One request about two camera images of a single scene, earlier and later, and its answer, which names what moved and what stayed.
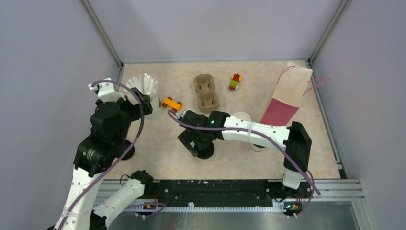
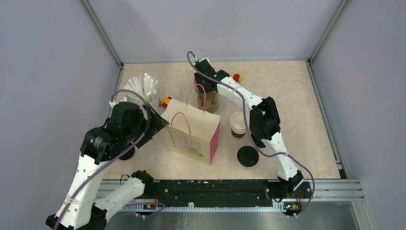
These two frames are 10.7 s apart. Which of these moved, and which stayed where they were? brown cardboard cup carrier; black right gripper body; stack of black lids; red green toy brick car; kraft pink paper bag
Moved: black right gripper body; kraft pink paper bag
Stayed: brown cardboard cup carrier; red green toy brick car; stack of black lids
